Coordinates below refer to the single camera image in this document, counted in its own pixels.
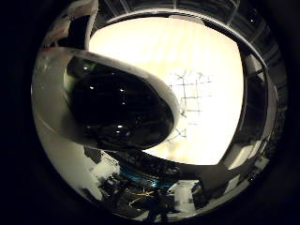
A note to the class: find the white cloth with dark grid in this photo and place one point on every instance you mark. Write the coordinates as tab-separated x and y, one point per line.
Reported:
190	93

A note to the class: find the blue and black electronics box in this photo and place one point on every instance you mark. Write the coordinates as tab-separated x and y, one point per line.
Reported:
146	179

